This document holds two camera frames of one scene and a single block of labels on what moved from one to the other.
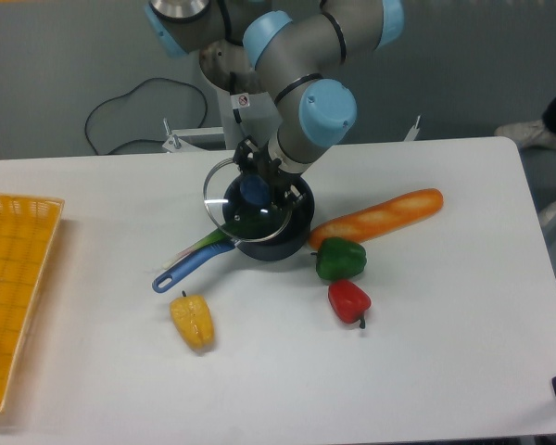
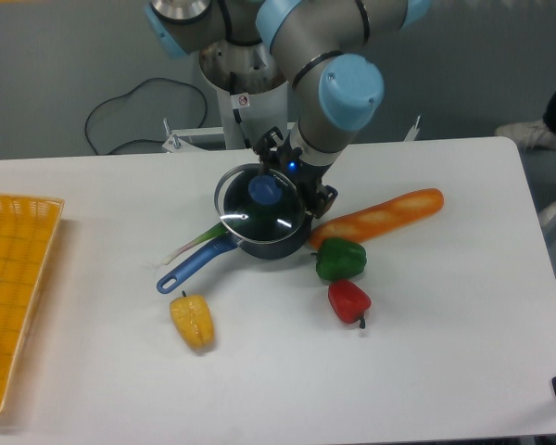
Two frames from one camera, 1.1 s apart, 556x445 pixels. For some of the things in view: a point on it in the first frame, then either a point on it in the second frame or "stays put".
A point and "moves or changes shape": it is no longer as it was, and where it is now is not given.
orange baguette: (360, 225) stays put
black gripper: (278, 179) -> (286, 160)
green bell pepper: (338, 259) stays put
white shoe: (534, 133) stays put
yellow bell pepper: (194, 317) stays put
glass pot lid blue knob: (255, 189) moves or changes shape
